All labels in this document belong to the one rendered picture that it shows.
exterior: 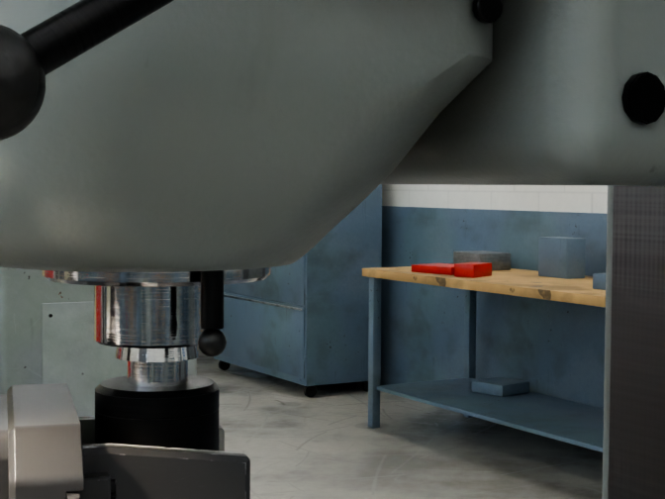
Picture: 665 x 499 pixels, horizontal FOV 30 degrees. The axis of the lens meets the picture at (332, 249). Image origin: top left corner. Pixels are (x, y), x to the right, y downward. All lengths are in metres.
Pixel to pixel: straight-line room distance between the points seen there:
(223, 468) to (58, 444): 0.06
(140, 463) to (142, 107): 0.14
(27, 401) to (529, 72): 0.22
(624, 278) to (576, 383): 5.92
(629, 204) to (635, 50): 0.35
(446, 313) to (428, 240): 0.48
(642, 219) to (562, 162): 0.35
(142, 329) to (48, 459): 0.06
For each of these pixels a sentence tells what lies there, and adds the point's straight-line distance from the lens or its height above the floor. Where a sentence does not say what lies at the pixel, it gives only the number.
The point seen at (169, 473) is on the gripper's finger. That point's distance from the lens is 0.45.
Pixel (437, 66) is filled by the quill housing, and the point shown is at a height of 1.38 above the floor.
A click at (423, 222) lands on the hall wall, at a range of 7.79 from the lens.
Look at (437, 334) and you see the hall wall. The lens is 7.69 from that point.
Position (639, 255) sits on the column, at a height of 1.30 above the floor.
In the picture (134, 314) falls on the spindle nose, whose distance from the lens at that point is 0.46.
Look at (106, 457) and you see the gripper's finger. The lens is 0.45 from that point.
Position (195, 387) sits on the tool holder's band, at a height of 1.26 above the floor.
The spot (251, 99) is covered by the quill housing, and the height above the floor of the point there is 1.37.
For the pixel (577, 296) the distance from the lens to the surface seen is 5.42.
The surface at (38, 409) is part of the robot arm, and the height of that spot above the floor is 1.26.
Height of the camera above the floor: 1.34
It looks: 3 degrees down
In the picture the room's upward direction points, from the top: straight up
